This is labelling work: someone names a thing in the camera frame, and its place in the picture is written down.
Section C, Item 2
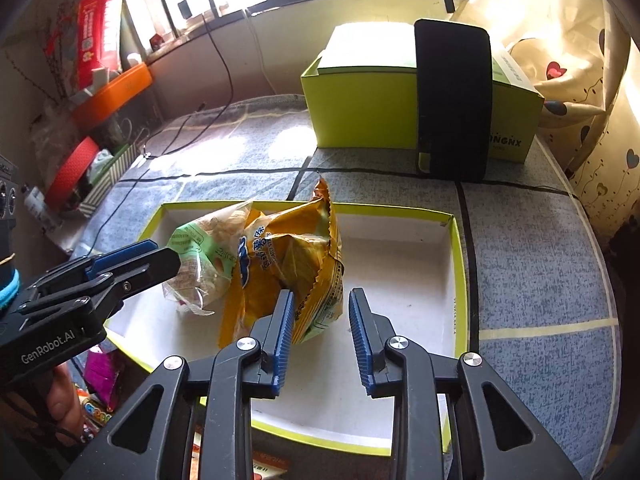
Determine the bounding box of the white cable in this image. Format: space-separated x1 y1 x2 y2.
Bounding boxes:
245 7 278 96

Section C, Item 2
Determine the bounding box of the clear plastic bag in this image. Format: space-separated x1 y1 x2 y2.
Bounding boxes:
30 100 81 171

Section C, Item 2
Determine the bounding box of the green clear snack packet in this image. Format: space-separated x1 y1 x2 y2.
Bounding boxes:
161 199 256 317

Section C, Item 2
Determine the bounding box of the red white package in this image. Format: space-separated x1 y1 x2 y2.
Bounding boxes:
75 0 125 88

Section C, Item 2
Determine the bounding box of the shallow green cardboard tray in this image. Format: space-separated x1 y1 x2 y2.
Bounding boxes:
102 200 473 458

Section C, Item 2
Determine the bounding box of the yellow candy packet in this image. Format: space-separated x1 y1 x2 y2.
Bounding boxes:
75 385 121 441

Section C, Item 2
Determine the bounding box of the black box with knobs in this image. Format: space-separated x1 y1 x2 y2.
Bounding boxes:
0 155 21 221

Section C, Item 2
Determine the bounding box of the magenta snack packet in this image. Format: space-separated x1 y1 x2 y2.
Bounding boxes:
82 350 123 411

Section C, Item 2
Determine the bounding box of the yellow chip bag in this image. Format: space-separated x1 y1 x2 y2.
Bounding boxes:
218 176 346 351

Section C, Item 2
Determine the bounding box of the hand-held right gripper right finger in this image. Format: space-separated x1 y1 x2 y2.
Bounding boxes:
348 287 583 480

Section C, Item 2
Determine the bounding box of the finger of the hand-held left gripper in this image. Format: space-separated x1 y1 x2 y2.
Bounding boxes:
17 249 182 328
25 240 161 293

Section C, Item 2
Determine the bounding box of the black cable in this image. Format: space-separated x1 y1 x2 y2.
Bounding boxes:
142 10 236 161

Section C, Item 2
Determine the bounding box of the red woven basket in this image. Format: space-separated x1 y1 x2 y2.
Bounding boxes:
45 136 101 208

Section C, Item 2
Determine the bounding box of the heart print curtain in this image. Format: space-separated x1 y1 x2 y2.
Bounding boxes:
465 0 640 241

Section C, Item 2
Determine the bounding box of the striped storage box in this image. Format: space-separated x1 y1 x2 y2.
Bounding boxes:
75 142 138 218

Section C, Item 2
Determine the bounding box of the green tissue pack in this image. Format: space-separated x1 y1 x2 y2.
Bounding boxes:
87 149 118 176

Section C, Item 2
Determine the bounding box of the orange storage box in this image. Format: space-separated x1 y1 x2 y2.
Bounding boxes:
72 62 153 131

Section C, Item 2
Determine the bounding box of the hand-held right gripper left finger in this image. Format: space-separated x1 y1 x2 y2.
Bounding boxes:
62 289 297 480

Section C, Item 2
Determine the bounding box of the person's left hand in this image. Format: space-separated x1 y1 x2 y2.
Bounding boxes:
42 362 86 448

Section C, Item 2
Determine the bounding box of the lime green cardboard box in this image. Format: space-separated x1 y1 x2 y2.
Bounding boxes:
300 22 546 163

